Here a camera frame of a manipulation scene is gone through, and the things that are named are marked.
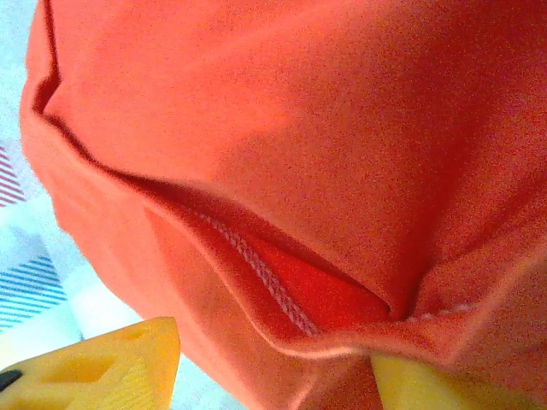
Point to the orange t-shirt with print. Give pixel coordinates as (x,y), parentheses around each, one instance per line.
(299,128)

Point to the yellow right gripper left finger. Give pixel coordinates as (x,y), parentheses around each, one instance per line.
(107,376)

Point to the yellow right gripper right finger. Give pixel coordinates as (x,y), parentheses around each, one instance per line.
(419,390)

